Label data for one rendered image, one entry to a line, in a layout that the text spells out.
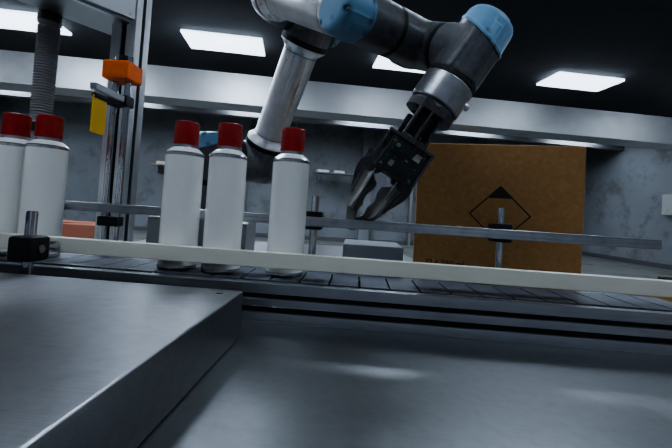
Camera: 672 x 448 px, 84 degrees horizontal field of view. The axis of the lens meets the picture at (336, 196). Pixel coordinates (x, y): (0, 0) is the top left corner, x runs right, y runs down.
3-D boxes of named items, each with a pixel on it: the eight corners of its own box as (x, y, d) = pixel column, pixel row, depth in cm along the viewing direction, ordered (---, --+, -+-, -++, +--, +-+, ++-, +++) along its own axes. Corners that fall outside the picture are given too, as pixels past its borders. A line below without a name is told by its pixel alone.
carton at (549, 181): (411, 277, 74) (419, 142, 75) (413, 262, 97) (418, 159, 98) (581, 294, 67) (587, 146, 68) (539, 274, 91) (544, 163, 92)
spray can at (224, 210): (193, 272, 49) (205, 119, 50) (209, 266, 55) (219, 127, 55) (232, 275, 49) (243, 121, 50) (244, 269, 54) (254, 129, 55)
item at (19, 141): (-31, 254, 52) (-16, 109, 53) (4, 250, 57) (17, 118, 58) (5, 256, 52) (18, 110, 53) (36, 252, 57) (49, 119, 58)
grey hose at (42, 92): (20, 130, 63) (31, 8, 64) (38, 134, 67) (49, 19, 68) (40, 131, 63) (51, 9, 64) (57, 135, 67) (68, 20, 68)
